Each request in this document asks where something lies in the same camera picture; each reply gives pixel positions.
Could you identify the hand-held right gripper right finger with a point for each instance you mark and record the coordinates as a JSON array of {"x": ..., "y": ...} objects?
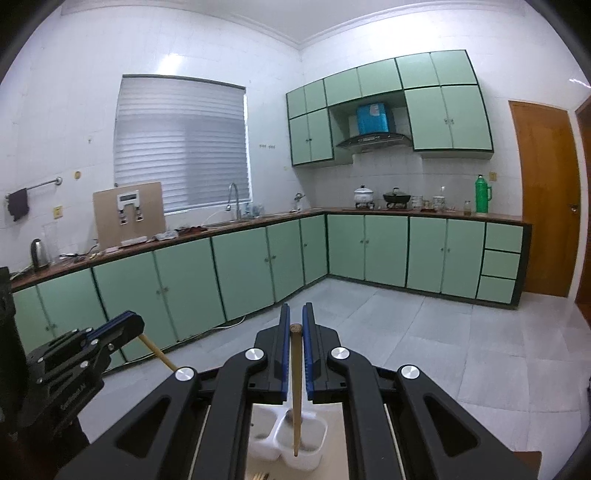
[{"x": 310, "y": 344}]

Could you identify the metal towel bar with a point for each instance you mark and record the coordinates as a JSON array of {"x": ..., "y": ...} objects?
[{"x": 41, "y": 185}]

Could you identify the green upper wall cabinets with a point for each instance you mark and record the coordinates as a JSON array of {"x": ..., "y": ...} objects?
[{"x": 443, "y": 120}]

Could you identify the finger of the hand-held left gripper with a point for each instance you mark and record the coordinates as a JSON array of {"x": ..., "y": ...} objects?
[{"x": 115, "y": 325}]

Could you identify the white cooking pot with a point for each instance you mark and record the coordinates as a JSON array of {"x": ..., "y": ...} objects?
[{"x": 363, "y": 196}]

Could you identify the wooden board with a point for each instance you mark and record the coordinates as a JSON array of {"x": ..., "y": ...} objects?
[{"x": 152, "y": 212}]

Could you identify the blue wrapped hood chimney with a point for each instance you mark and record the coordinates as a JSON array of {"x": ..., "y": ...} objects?
[{"x": 374, "y": 119}]

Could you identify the white patterned mug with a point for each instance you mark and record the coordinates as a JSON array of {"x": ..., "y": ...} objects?
[{"x": 438, "y": 203}]

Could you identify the light wooden chopstick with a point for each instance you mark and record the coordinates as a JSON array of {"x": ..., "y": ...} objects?
[{"x": 159, "y": 354}]

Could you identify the green kitchen base cabinets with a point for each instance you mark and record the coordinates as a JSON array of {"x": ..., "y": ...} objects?
[{"x": 184, "y": 286}]

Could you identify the white device on board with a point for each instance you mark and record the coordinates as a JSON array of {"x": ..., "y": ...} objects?
[{"x": 129, "y": 198}]

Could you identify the white two-compartment utensil holder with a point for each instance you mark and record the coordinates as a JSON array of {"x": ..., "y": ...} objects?
[{"x": 318, "y": 450}]

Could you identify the green thermos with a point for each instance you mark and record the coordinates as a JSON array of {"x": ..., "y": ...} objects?
[{"x": 482, "y": 196}]

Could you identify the black range hood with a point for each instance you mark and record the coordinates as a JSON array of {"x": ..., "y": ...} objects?
[{"x": 374, "y": 141}]

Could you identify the small glass jar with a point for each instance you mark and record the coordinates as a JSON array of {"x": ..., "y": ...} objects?
[{"x": 467, "y": 208}]

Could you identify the pale wooden chopstick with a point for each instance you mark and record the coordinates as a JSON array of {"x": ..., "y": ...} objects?
[{"x": 295, "y": 392}]

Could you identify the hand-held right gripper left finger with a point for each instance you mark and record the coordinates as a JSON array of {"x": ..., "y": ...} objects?
[{"x": 284, "y": 344}]

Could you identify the wooden door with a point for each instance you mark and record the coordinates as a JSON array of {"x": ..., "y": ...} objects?
[{"x": 545, "y": 198}]

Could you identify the cloths on counter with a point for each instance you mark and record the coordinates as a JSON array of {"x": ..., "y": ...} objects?
[{"x": 180, "y": 233}]

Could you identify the wooden doorway frame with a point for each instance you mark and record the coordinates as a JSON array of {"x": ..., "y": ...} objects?
[{"x": 585, "y": 184}]

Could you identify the metal kitchen faucet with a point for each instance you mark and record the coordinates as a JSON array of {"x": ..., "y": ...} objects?
[{"x": 233, "y": 194}]

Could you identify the dark hanging towel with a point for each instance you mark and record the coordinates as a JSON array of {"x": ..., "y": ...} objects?
[{"x": 18, "y": 205}]

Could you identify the white window blind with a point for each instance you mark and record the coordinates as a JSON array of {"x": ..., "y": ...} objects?
[{"x": 180, "y": 147}]

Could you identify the steel electric kettle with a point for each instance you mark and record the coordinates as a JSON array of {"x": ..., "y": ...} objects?
[{"x": 39, "y": 256}]

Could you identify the black wok with lid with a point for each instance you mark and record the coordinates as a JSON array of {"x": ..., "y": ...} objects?
[{"x": 396, "y": 198}]

